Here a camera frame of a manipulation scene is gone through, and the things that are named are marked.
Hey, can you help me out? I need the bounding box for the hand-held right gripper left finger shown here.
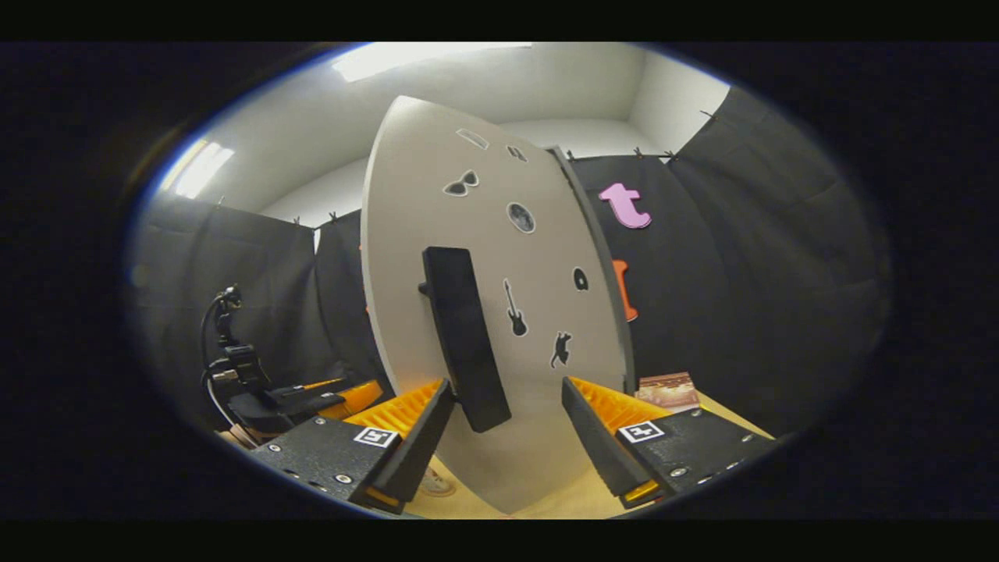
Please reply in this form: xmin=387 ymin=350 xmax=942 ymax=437
xmin=248 ymin=379 xmax=457 ymax=516

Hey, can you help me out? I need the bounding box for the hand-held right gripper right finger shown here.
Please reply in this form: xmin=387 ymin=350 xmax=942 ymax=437
xmin=560 ymin=376 xmax=781 ymax=510

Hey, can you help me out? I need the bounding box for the black cabinet door handle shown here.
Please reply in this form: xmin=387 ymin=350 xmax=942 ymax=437
xmin=419 ymin=246 xmax=513 ymax=434

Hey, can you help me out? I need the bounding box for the grey cabinet door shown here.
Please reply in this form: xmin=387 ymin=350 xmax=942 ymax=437
xmin=361 ymin=95 xmax=625 ymax=516

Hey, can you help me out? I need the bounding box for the narrow ceiling light strip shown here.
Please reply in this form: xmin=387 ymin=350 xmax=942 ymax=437
xmin=160 ymin=139 xmax=236 ymax=201

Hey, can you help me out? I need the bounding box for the black backdrop cloth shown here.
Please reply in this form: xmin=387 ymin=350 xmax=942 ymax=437
xmin=129 ymin=86 xmax=891 ymax=438

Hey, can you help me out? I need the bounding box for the black cable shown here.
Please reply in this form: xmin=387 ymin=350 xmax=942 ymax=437
xmin=200 ymin=290 xmax=251 ymax=442

